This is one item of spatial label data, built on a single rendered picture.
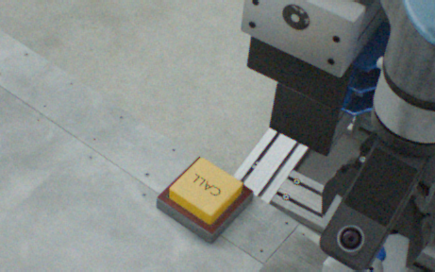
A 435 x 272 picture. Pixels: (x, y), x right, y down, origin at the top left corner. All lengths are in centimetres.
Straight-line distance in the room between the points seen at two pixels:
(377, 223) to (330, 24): 35
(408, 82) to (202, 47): 172
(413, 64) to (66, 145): 56
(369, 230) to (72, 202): 44
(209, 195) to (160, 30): 141
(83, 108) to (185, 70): 117
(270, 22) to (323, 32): 7
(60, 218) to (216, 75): 130
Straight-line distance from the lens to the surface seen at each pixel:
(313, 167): 192
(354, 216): 77
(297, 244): 97
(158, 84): 231
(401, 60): 70
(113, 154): 114
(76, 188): 111
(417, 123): 73
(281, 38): 111
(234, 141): 221
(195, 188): 107
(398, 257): 87
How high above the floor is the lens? 169
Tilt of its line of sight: 50 degrees down
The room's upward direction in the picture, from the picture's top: 6 degrees clockwise
